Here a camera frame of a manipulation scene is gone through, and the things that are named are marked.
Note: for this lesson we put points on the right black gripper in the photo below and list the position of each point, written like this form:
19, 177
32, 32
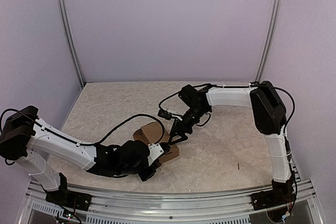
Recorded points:
178, 125

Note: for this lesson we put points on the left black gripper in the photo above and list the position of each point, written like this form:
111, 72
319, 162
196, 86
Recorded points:
145, 176

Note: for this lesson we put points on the brown cardboard paper box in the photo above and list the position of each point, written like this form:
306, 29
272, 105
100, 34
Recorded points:
149, 134

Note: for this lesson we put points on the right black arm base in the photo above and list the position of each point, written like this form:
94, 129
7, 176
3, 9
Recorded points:
272, 198

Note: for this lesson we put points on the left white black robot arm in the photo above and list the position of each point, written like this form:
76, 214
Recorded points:
24, 135

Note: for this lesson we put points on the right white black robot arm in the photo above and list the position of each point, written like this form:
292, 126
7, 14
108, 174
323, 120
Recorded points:
269, 114

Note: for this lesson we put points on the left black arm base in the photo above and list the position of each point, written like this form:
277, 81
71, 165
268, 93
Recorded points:
69, 199

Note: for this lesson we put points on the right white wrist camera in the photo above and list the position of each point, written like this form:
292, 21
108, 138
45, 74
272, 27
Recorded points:
168, 115

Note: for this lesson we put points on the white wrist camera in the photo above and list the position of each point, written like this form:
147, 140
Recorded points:
168, 115
156, 151

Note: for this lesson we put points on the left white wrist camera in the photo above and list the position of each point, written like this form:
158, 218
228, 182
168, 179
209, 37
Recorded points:
156, 151

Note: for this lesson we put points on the front aluminium frame rail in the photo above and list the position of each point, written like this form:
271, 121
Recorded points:
233, 206

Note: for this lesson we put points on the right aluminium frame post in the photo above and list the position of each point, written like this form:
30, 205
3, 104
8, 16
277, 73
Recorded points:
269, 38

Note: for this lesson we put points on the aluminium frame post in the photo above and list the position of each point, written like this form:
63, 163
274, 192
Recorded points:
70, 42
269, 38

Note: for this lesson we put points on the left aluminium frame post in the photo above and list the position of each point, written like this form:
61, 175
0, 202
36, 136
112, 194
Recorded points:
70, 42

